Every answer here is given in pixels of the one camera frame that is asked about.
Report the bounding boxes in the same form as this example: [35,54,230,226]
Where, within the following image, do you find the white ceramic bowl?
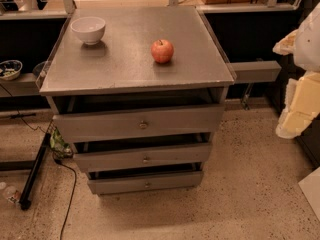
[71,16,106,45]

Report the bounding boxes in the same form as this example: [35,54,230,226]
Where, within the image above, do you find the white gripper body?
[293,3,320,71]

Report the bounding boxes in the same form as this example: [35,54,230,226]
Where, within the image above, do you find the grey drawer cabinet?
[40,6,234,181]

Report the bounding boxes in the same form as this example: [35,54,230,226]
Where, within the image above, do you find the black floor cable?
[53,157,78,240]

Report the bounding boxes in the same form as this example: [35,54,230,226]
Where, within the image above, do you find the grey top drawer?
[53,104,224,143]

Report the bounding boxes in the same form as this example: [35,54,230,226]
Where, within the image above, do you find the grey middle drawer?
[74,143,212,172]

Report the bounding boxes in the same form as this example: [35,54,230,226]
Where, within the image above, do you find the white panel on floor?
[298,167,320,221]

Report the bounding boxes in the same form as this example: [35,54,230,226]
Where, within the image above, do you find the grey side shelf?
[231,61,281,84]

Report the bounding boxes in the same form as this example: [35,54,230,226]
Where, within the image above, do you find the green snack bag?
[50,128,73,159]

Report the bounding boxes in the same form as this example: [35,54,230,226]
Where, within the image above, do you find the patterned small bowl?
[0,60,23,81]

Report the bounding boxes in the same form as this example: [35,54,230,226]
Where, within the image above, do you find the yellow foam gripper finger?
[272,30,298,55]
[276,71,320,139]

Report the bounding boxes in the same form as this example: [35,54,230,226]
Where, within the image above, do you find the clear plastic bottle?
[0,182,21,204]

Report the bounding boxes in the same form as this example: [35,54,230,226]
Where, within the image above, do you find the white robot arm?
[273,3,320,139]

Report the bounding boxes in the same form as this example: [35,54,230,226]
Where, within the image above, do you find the red apple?
[151,39,174,64]

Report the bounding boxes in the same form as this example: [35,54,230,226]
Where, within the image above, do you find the black metal bar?
[19,133,50,211]

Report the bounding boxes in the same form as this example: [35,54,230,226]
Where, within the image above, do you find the grey bottom drawer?
[88,171,203,195]

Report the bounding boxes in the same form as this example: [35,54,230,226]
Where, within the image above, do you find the grey drawer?
[74,143,212,172]
[53,104,224,143]
[88,171,203,195]

